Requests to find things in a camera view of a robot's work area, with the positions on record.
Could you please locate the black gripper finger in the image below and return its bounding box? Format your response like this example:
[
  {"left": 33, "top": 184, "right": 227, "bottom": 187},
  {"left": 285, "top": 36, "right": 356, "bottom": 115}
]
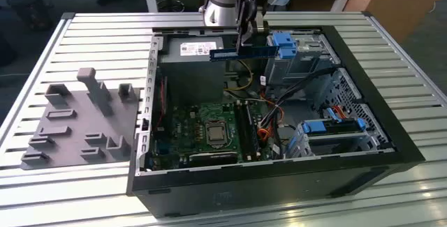
[
  {"left": 235, "top": 0, "right": 260, "bottom": 53},
  {"left": 251, "top": 5, "right": 270, "bottom": 47}
]

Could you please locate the blue-green RAM stick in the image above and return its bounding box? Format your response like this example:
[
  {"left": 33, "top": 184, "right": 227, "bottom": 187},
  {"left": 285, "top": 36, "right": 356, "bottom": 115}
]
[
  {"left": 246, "top": 103, "right": 262, "bottom": 156},
  {"left": 209, "top": 44, "right": 272, "bottom": 62}
]

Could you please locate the black RAM slot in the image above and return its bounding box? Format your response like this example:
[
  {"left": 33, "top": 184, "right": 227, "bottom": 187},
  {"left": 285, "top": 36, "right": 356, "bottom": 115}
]
[
  {"left": 241, "top": 101, "right": 257, "bottom": 160},
  {"left": 235, "top": 101, "right": 251, "bottom": 161}
]

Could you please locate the blue drive bay latch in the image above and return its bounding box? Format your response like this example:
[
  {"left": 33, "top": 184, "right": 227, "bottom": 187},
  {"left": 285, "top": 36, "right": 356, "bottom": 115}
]
[
  {"left": 274, "top": 32, "right": 298, "bottom": 49},
  {"left": 280, "top": 46, "right": 300, "bottom": 59}
]

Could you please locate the tall silver drive cage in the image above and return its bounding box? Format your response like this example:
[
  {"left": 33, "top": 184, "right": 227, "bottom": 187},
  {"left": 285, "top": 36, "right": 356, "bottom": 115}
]
[{"left": 264, "top": 32, "right": 342, "bottom": 89}]

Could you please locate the grey power supply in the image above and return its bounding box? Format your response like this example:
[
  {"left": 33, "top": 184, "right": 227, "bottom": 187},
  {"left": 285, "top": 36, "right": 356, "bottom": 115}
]
[{"left": 158, "top": 36, "right": 229, "bottom": 105}]

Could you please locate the black case fan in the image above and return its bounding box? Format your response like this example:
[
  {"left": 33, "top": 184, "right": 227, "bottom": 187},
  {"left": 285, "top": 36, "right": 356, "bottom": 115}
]
[{"left": 155, "top": 69, "right": 170, "bottom": 133}]

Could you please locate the metal CPU socket cover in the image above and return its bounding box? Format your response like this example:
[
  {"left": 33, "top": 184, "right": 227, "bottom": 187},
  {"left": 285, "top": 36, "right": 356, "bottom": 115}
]
[{"left": 203, "top": 120, "right": 229, "bottom": 149}]

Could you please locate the round grey speaker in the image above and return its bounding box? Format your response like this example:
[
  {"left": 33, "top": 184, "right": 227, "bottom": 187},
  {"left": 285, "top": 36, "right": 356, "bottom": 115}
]
[{"left": 276, "top": 125, "right": 298, "bottom": 145}]

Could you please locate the hard disk in blue carrier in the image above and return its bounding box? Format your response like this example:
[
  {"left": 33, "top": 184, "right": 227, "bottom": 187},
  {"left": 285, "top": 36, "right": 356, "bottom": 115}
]
[{"left": 302, "top": 119, "right": 366, "bottom": 135}]

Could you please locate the silver CPU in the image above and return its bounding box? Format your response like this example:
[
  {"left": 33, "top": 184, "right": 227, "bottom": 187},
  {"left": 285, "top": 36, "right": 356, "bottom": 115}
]
[{"left": 209, "top": 127, "right": 226, "bottom": 142}]

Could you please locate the green motherboard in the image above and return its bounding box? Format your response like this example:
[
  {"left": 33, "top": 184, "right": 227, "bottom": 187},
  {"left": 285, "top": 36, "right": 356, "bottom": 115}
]
[{"left": 149, "top": 101, "right": 281, "bottom": 172}]

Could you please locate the wooden cabinet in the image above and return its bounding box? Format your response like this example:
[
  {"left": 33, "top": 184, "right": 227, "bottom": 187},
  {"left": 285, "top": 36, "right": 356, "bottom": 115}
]
[{"left": 345, "top": 0, "right": 447, "bottom": 43}]

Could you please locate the low silver drive cage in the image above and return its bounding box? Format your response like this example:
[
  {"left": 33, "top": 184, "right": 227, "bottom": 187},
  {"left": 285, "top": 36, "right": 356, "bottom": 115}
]
[{"left": 285, "top": 122, "right": 389, "bottom": 160}]

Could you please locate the black graphics card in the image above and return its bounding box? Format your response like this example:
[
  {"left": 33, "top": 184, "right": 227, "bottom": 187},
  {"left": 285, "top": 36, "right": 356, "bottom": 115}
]
[{"left": 189, "top": 150, "right": 239, "bottom": 165}]

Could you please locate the black PC case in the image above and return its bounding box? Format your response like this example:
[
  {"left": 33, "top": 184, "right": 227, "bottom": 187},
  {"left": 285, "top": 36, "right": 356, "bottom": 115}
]
[{"left": 126, "top": 24, "right": 428, "bottom": 219}]

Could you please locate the black bag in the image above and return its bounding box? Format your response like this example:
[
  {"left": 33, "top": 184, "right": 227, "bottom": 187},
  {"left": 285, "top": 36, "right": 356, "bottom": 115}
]
[{"left": 6, "top": 0, "right": 57, "bottom": 32}]

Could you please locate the grey parts rack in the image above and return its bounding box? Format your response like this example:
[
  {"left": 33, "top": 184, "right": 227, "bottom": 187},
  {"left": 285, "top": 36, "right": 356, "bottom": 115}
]
[{"left": 21, "top": 67, "right": 143, "bottom": 171}]

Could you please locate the yellow wire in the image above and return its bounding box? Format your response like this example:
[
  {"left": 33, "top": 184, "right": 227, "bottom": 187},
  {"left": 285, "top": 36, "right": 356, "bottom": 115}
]
[{"left": 226, "top": 59, "right": 256, "bottom": 92}]

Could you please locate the blue data wire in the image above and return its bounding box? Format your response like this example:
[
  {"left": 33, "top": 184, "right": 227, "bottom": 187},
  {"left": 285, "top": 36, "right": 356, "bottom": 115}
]
[{"left": 326, "top": 106, "right": 342, "bottom": 122}]

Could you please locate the orange data wire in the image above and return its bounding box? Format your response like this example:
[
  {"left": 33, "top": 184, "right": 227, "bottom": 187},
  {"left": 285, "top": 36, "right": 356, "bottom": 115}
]
[{"left": 334, "top": 106, "right": 353, "bottom": 119}]

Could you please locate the orange wire bundle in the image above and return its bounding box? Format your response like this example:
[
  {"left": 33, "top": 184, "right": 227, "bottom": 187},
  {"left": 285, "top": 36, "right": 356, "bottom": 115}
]
[{"left": 258, "top": 129, "right": 278, "bottom": 144}]

